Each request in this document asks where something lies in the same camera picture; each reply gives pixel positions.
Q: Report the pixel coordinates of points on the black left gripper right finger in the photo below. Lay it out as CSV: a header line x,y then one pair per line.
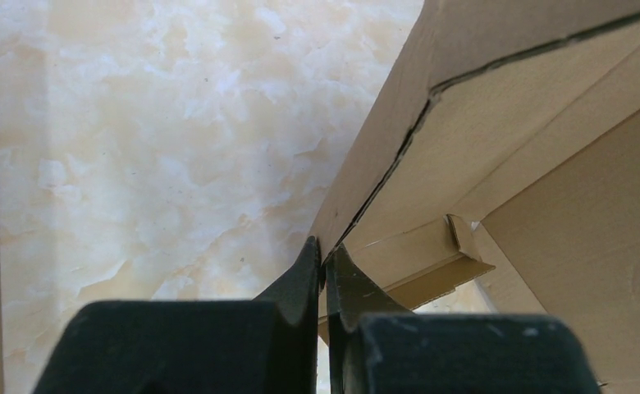
x,y
377,345

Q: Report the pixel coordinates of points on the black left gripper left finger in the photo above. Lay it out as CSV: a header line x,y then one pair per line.
x,y
264,345

